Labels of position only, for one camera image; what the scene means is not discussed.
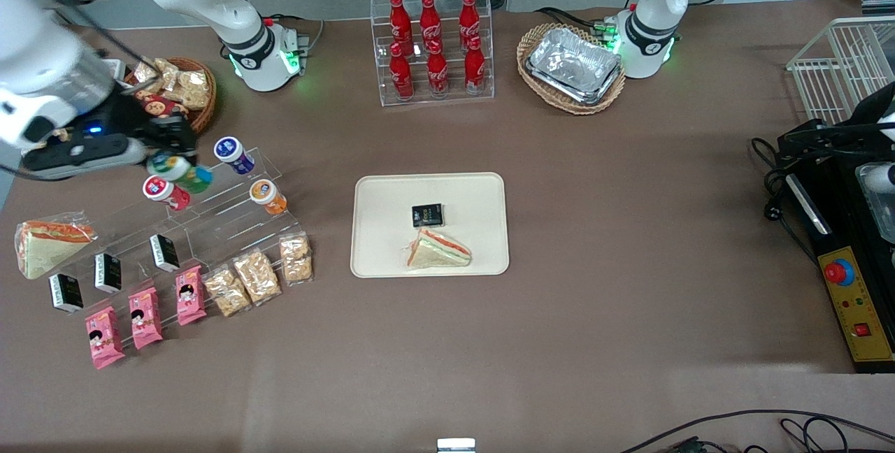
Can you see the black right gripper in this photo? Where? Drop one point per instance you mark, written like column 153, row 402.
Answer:
column 134, row 119

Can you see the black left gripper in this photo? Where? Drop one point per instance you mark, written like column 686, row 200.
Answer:
column 842, row 138

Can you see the green gum bottle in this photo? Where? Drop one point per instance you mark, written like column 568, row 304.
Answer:
column 189, row 175

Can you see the red gum bottle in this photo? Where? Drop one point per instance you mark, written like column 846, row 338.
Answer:
column 168, row 194

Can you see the blue gum bottle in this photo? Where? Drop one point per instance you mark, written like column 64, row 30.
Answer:
column 234, row 154

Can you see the orange gum bottle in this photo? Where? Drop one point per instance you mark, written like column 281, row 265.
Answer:
column 268, row 196

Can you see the silver foil tray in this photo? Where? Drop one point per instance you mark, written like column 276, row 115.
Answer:
column 573, row 65

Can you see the beige plastic tray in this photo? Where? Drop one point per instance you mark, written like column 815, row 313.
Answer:
column 391, row 243

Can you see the red cookie box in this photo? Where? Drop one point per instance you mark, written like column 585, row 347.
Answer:
column 164, row 105

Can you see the round brown wicker basket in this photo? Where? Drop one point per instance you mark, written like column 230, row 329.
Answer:
column 206, row 110

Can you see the clear granola snack bag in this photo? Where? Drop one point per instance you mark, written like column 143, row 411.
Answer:
column 168, row 70
column 145, row 75
column 194, row 98
column 194, row 80
column 296, row 258
column 256, row 277
column 227, row 291

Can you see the small black white box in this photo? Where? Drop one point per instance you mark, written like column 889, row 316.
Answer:
column 108, row 272
column 66, row 293
column 165, row 253

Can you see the clear acrylic tiered stand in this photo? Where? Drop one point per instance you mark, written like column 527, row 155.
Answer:
column 238, row 243

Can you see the red emergency stop button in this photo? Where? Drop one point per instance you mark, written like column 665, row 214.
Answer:
column 838, row 272

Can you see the pink snack packet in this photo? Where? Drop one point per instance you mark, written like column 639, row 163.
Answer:
column 145, row 318
column 104, row 338
column 190, row 296

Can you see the wrapped triangle sandwich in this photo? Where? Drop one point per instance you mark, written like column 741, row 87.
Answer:
column 49, row 247
column 439, row 252

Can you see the black machine with yellow panel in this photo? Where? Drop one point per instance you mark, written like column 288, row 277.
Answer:
column 860, row 313

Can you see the oval tan wicker basket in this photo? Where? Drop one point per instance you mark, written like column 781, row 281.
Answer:
column 573, row 107

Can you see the clear acrylic bottle rack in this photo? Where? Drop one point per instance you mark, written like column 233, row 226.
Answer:
column 383, row 54

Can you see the red cola bottle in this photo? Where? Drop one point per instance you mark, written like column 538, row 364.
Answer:
column 475, row 68
column 468, row 16
column 401, row 75
column 429, row 18
column 438, row 72
column 400, row 19

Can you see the small black snack packet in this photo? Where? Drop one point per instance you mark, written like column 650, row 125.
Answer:
column 427, row 215

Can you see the grey right wrist camera bar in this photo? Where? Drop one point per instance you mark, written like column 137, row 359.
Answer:
column 77, row 157

